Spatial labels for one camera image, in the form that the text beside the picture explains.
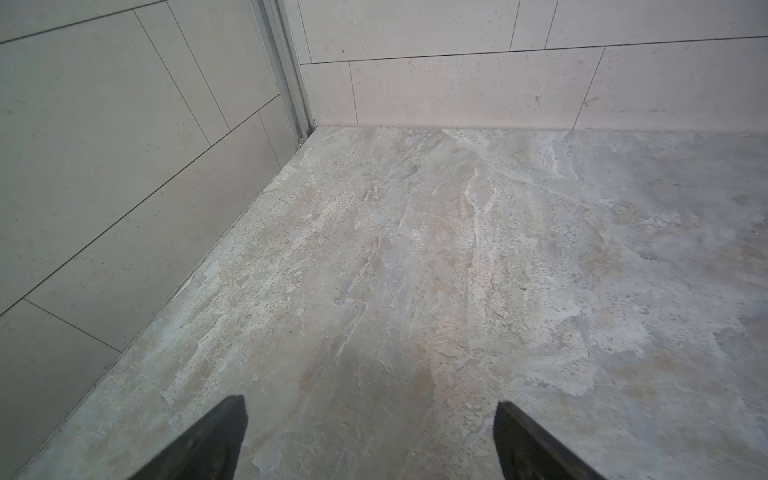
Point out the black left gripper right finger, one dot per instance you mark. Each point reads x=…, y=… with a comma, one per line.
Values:
x=528, y=451

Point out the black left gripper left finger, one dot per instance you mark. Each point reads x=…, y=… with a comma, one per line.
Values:
x=209, y=449

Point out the aluminium left corner post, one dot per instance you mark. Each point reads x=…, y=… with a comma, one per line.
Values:
x=272, y=18

